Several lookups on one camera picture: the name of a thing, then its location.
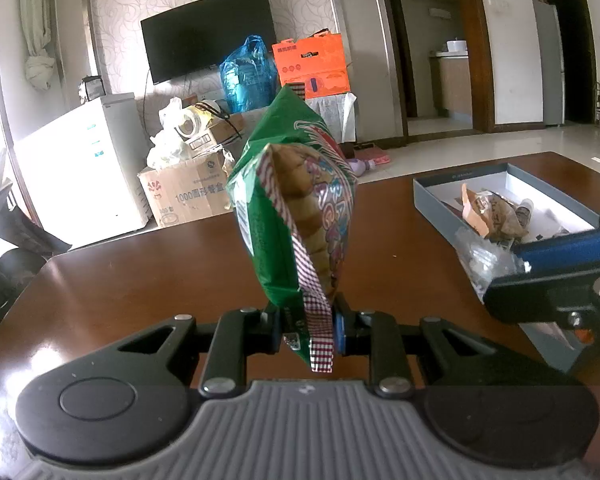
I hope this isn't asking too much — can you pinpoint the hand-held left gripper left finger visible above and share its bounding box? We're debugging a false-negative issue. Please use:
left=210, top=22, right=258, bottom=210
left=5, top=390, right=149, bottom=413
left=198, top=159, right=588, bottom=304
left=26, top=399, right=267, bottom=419
left=115, top=307, right=284, bottom=398

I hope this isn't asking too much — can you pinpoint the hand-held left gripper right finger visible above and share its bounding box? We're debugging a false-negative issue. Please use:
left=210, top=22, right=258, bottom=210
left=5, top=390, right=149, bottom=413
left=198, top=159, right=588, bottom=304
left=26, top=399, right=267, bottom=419
left=331, top=294, right=487, bottom=398

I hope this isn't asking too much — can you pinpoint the small clear snack packet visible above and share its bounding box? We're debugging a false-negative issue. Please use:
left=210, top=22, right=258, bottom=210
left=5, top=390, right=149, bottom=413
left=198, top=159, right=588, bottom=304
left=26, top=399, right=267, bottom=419
left=516, top=199, right=537, bottom=233

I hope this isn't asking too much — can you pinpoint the grey box with white inside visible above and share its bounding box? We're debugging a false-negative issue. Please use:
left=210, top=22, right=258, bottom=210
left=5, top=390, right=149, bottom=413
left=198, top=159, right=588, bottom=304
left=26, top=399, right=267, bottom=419
left=412, top=162, right=600, bottom=376

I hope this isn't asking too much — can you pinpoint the brown clear peanut bag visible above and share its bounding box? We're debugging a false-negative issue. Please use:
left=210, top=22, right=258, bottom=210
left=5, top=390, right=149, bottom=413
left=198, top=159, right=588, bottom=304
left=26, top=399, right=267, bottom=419
left=460, top=182, right=531, bottom=241

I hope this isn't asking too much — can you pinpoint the clear foil snack packet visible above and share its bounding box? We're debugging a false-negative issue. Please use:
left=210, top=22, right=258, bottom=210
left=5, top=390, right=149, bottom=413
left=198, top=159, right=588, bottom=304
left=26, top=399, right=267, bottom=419
left=454, top=227, right=528, bottom=293

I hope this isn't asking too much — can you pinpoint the green snack bag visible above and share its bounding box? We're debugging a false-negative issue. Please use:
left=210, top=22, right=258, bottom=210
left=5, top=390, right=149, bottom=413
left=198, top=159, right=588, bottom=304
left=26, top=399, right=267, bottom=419
left=227, top=85, right=359, bottom=373

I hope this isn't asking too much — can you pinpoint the large cardboard box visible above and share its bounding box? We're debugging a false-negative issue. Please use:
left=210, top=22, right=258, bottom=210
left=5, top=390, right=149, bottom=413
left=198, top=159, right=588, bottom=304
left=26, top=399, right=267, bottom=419
left=137, top=147, right=238, bottom=228

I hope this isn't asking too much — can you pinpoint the pink packet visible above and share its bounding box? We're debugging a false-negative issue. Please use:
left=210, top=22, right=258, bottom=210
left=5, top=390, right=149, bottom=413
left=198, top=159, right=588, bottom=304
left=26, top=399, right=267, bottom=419
left=360, top=147, right=391, bottom=166

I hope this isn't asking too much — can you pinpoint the wooden kitchen counter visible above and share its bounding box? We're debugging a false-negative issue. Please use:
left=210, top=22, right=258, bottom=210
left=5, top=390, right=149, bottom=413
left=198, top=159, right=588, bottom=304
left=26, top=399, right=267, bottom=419
left=429, top=50, right=473, bottom=117

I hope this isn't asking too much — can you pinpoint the small cardboard box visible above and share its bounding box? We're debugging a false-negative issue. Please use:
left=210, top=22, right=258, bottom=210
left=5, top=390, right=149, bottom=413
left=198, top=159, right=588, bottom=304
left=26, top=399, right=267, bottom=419
left=182, top=110, right=246, bottom=153

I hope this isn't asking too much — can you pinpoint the white plastic bag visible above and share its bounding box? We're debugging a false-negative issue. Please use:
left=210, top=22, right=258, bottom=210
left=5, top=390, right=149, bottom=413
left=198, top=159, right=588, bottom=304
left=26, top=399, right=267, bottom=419
left=146, top=97, right=196, bottom=171

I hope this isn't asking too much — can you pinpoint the cabinet with white cloth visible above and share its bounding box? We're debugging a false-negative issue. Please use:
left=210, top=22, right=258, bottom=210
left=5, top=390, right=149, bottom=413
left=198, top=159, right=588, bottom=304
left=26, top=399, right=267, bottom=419
left=240, top=91, right=358, bottom=156

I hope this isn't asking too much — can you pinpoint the yellowish tape roll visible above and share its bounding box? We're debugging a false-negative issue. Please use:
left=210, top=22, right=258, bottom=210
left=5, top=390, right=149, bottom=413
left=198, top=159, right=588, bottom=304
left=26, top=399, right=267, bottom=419
left=177, top=105, right=213, bottom=136

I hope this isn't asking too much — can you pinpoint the blue plastic bag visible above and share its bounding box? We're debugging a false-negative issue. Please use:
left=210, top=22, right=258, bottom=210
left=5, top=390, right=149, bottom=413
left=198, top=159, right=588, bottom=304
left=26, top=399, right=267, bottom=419
left=219, top=35, right=280, bottom=115

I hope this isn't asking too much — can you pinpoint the white chest freezer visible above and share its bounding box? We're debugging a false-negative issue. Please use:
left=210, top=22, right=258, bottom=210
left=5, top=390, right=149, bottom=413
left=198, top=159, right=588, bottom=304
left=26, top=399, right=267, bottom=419
left=12, top=92, right=151, bottom=251

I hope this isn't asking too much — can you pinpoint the orange paper bag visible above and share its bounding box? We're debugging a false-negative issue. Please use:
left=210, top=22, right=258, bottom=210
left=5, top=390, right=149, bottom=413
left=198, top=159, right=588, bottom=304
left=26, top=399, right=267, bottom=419
left=271, top=30, right=352, bottom=101

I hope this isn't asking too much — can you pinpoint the black fabric bag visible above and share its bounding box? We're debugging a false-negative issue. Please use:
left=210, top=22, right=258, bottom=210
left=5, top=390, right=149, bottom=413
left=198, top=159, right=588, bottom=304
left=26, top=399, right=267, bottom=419
left=0, top=180, right=73, bottom=316

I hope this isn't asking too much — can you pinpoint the small dark bag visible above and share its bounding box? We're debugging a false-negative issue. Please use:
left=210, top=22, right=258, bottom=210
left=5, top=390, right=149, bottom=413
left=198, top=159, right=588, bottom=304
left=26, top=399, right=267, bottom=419
left=79, top=76, right=106, bottom=105

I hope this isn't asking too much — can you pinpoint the black television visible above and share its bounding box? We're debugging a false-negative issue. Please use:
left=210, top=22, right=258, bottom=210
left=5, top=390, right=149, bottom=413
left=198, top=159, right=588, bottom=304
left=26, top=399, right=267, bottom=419
left=140, top=0, right=278, bottom=86

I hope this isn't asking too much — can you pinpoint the pale tied curtain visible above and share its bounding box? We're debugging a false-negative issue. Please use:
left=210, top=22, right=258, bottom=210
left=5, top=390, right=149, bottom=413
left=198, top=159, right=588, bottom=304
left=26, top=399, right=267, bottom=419
left=20, top=0, right=56, bottom=92

